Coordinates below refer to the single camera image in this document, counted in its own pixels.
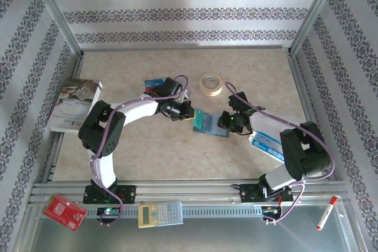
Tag aluminium frame post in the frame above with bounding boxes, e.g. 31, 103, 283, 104
288, 0, 346, 58
25, 0, 85, 58

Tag left aluminium frame post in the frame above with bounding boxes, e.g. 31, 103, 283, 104
25, 0, 85, 58

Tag blue credit card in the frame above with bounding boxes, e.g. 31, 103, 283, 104
144, 78, 165, 91

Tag aluminium side rail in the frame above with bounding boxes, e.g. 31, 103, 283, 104
41, 54, 85, 184
288, 53, 336, 181

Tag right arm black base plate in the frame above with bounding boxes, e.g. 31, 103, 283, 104
239, 182, 294, 204

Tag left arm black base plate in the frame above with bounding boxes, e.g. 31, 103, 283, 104
83, 185, 137, 205

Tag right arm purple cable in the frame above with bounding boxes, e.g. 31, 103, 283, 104
224, 82, 336, 225

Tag clear acrylic card organizer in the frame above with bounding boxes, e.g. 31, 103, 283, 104
144, 78, 193, 108

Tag green credit card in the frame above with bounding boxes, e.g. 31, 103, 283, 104
193, 109, 212, 132

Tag beige masking tape roll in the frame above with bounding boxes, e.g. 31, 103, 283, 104
198, 72, 224, 97

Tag aluminium back rail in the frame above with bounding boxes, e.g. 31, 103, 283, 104
81, 44, 292, 52

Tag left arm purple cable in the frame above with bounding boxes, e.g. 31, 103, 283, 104
90, 74, 190, 227

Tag blue leather card holder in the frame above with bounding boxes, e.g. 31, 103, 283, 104
192, 110, 231, 139

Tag grey sheet metal tray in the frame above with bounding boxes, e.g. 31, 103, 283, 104
28, 204, 361, 252

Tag red cardboard box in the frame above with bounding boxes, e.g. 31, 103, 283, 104
41, 193, 88, 231

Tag left aluminium side rail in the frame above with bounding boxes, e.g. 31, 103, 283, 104
41, 54, 85, 184

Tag right aluminium side rail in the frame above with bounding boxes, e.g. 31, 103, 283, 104
288, 53, 336, 181

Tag white paperback book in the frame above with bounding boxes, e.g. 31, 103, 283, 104
48, 78, 103, 133

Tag red white marker pen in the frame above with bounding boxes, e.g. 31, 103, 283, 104
316, 195, 338, 231

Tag aluminium mounting rail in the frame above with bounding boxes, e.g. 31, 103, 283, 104
28, 178, 347, 206

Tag right aluminium frame post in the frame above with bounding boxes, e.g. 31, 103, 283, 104
288, 0, 346, 58

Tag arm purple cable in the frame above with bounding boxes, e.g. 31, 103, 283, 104
90, 74, 190, 227
224, 82, 336, 225

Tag white blue carton box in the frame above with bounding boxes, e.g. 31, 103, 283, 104
247, 130, 287, 163

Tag grey slotted cable duct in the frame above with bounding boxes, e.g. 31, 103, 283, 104
87, 206, 266, 220

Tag beige grey calculator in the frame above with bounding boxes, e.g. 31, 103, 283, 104
138, 200, 184, 228

